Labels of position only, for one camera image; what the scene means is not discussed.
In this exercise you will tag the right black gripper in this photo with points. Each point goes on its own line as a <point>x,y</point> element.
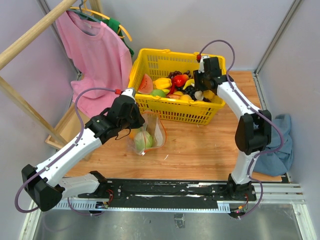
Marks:
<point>197,76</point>

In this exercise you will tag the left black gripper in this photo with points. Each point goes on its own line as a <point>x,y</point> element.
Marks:
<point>139,121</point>

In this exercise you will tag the green orange mango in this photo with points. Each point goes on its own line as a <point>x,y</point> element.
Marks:
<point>133,133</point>

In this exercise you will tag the clear zip top bag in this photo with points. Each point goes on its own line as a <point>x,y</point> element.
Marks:
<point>152,135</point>

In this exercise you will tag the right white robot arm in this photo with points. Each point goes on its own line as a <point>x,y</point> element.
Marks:
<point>253,131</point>

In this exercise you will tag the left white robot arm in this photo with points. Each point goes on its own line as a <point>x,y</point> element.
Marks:
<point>46,183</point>

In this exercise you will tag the yellow lemon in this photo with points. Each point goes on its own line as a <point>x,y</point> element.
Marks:
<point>209,95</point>

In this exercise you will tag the yellow banana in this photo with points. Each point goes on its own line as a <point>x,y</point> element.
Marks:
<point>189,82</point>

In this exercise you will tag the white mushroom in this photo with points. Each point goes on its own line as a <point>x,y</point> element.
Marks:
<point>199,96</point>

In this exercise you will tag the peach fruit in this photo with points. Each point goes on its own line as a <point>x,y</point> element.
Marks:
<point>186,97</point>

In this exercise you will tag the red chili pepper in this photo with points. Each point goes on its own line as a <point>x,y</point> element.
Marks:
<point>178,81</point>

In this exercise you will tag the green cabbage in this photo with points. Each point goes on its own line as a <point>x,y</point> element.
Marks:
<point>143,140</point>

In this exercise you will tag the watermelon slice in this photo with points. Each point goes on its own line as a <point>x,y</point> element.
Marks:
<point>146,85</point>

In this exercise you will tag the dark grapes bunch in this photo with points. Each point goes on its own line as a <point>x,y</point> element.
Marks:
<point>173,74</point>

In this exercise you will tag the green guava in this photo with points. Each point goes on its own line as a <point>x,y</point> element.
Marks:
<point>158,93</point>

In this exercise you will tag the yellow bell pepper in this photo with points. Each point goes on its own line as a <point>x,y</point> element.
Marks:
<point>163,83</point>

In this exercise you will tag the yellow plastic basket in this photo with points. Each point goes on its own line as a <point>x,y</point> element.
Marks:
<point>158,63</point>

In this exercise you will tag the pink t-shirt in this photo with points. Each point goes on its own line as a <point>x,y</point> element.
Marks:
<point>100,54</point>

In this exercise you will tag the green garment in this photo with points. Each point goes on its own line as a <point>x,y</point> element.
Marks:
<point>115,26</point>

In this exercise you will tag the blue cloth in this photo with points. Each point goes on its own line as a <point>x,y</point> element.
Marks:
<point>279,158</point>

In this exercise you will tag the yellow clothes hanger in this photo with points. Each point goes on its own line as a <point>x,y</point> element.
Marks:
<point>92,9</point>

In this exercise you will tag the wooden clothes rack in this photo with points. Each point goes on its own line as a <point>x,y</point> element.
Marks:
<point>42,74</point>

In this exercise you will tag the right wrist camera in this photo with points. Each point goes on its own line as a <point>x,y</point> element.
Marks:
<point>200,59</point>

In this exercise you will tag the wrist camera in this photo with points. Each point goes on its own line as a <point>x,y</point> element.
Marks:
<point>200,59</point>
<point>130,92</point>

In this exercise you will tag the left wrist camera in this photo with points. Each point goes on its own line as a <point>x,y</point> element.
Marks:
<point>130,92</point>

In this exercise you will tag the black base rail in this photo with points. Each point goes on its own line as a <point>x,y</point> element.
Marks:
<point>170,194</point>

